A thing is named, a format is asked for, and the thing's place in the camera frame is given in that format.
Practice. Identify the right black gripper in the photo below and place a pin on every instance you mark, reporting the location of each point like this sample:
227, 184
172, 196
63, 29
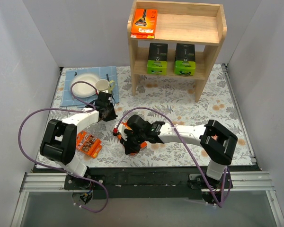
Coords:
128, 142

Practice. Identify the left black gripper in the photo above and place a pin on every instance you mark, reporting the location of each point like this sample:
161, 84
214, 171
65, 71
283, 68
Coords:
108, 109

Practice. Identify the orange razor box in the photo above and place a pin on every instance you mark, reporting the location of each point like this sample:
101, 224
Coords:
144, 24
131, 144
88, 144

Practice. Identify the green black razor box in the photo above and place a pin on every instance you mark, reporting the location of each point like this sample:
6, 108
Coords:
157, 59
185, 64

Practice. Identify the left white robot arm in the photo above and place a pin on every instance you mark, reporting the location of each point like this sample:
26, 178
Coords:
59, 141

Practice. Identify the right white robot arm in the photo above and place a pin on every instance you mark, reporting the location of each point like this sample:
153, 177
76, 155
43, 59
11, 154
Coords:
218, 142

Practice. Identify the wooden two-tier shelf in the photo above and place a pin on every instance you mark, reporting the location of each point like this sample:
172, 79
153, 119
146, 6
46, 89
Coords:
181, 22

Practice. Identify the yellow mug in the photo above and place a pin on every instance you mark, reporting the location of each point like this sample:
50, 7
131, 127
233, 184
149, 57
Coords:
105, 85

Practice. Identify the white plate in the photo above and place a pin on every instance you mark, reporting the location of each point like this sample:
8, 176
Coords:
81, 89

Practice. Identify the floral tablecloth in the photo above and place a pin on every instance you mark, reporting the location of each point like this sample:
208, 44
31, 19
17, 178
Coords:
156, 99

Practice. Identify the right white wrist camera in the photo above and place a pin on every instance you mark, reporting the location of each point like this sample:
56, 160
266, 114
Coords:
119, 131

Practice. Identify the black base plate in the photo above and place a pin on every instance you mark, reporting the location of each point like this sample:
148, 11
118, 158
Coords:
142, 182

